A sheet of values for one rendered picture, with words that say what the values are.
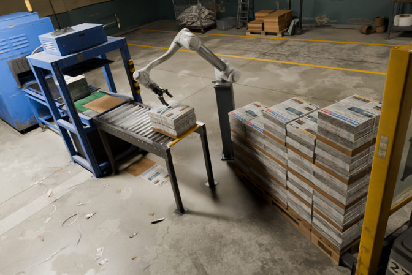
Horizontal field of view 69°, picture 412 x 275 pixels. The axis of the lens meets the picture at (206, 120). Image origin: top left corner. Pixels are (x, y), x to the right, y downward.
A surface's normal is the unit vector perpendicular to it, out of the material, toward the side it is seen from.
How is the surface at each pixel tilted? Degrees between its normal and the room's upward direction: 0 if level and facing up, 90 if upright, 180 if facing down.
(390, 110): 90
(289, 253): 0
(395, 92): 90
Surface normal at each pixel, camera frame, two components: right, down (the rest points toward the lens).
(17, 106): 0.74, 0.22
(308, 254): -0.14, -0.87
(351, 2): -0.65, 0.44
